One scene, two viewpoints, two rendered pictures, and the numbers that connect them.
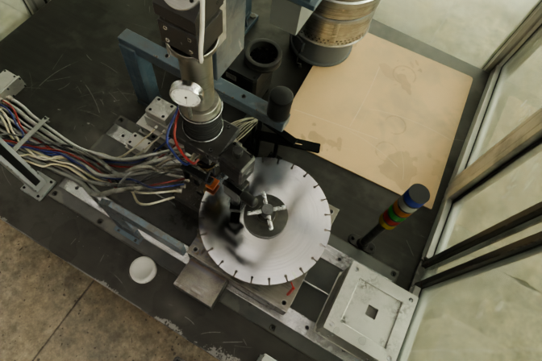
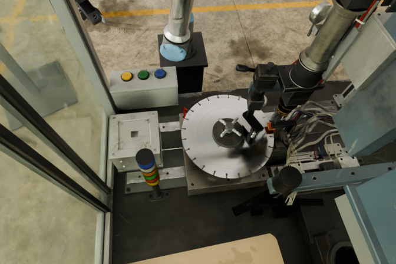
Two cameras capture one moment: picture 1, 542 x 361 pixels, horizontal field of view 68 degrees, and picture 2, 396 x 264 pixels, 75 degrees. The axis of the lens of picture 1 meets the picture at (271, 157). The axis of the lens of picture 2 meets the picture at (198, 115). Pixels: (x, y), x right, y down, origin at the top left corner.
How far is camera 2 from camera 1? 72 cm
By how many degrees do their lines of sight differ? 55
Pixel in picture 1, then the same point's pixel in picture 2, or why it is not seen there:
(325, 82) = not seen: outside the picture
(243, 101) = (310, 174)
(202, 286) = not seen: hidden behind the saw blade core
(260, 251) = (215, 114)
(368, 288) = (142, 144)
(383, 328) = (124, 130)
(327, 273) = (169, 161)
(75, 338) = not seen: hidden behind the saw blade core
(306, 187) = (219, 167)
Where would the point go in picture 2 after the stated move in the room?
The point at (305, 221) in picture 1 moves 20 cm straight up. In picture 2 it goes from (203, 145) to (208, 116)
